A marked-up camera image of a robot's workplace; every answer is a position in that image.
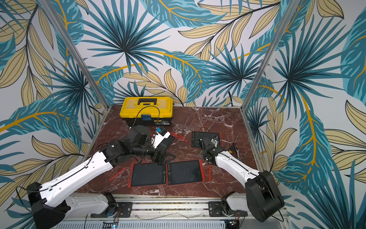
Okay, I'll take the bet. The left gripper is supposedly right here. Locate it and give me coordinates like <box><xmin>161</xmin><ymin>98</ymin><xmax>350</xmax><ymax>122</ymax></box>
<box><xmin>132</xmin><ymin>140</ymin><xmax>177</xmax><ymax>166</ymax></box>

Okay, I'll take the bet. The writing tablet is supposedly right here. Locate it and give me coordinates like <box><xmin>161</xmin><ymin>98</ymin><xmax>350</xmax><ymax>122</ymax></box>
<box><xmin>167</xmin><ymin>159</ymin><xmax>205</xmax><ymax>186</ymax></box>
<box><xmin>191</xmin><ymin>131</ymin><xmax>221</xmax><ymax>148</ymax></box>
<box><xmin>128</xmin><ymin>163</ymin><xmax>167</xmax><ymax>188</ymax></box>
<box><xmin>156</xmin><ymin>135</ymin><xmax>176</xmax><ymax>153</ymax></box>

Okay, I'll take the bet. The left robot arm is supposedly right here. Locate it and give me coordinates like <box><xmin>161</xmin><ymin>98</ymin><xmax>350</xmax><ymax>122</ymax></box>
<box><xmin>26</xmin><ymin>125</ymin><xmax>171</xmax><ymax>229</ymax></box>

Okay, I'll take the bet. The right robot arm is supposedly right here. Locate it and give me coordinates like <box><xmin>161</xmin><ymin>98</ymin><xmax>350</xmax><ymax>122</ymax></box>
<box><xmin>197</xmin><ymin>137</ymin><xmax>285</xmax><ymax>222</ymax></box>

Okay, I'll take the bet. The yellow black toolbox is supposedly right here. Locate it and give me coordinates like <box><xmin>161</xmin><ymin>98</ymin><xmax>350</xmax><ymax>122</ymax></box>
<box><xmin>120</xmin><ymin>97</ymin><xmax>173</xmax><ymax>127</ymax></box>

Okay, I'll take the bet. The screwdriver with black handle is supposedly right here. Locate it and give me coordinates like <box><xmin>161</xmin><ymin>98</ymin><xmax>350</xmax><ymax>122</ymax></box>
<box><xmin>229</xmin><ymin>134</ymin><xmax>242</xmax><ymax>161</ymax></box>

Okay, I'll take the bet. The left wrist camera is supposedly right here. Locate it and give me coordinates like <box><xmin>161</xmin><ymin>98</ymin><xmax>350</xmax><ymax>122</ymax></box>
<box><xmin>152</xmin><ymin>127</ymin><xmax>171</xmax><ymax>148</ymax></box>

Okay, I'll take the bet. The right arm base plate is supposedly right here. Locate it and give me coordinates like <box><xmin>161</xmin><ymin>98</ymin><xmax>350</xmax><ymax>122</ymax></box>
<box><xmin>208</xmin><ymin>201</ymin><xmax>248</xmax><ymax>217</ymax></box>

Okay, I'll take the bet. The aluminium frame rail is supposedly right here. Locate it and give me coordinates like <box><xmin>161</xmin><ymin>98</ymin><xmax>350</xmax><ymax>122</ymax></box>
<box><xmin>51</xmin><ymin>197</ymin><xmax>291</xmax><ymax>229</ymax></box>

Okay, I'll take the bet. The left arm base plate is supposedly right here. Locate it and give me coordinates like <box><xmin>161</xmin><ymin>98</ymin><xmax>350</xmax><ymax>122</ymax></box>
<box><xmin>91</xmin><ymin>202</ymin><xmax>132</xmax><ymax>218</ymax></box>

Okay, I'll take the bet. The left aluminium corner post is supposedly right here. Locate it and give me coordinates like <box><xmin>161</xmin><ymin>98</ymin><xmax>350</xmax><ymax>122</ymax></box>
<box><xmin>39</xmin><ymin>0</ymin><xmax>110</xmax><ymax>110</ymax></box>

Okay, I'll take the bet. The aluminium corner post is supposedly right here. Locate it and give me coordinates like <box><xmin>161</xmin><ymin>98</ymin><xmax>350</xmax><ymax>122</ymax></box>
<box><xmin>241</xmin><ymin>0</ymin><xmax>300</xmax><ymax>112</ymax></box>
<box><xmin>39</xmin><ymin>0</ymin><xmax>110</xmax><ymax>110</ymax></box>

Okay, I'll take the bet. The right aluminium corner post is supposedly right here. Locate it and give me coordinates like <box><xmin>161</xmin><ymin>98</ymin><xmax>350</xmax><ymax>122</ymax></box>
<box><xmin>241</xmin><ymin>0</ymin><xmax>300</xmax><ymax>112</ymax></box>

